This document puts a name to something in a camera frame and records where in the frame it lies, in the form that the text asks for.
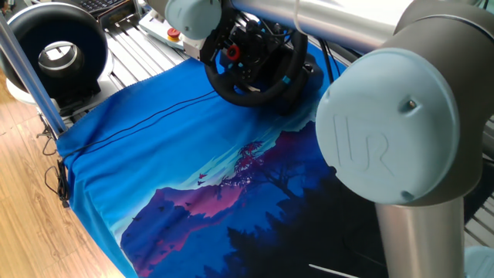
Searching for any silver Schunk gripper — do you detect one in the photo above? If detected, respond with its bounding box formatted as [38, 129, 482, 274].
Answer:
[183, 6, 233, 66]

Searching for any black leather steering wheel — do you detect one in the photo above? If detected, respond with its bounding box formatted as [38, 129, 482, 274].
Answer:
[203, 11, 310, 108]

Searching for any black steering wheel base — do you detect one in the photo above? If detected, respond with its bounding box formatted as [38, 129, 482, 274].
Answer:
[269, 53, 325, 115]

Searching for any white emergency stop box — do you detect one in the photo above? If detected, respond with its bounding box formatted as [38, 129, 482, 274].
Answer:
[137, 8, 187, 51]

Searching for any dark brown flat box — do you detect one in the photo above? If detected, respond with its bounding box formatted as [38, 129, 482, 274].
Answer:
[98, 2, 140, 29]

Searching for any black keyboard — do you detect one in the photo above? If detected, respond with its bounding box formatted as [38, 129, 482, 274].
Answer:
[71, 0, 127, 16]

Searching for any blue landscape print cloth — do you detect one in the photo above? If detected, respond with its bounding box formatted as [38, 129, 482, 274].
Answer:
[56, 42, 387, 278]

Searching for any white zip tie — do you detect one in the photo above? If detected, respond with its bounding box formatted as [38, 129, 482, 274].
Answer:
[308, 263, 360, 278]

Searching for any thin black cable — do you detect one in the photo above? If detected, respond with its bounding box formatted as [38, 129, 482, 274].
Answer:
[73, 95, 221, 158]
[56, 90, 217, 208]

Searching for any aluminium frame post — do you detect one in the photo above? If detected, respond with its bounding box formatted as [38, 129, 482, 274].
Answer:
[0, 13, 69, 138]

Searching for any black round ring fan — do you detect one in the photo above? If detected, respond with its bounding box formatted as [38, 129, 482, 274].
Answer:
[0, 2, 115, 113]

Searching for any thin black hanging wire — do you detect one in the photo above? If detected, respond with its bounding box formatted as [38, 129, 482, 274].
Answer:
[36, 123, 71, 209]

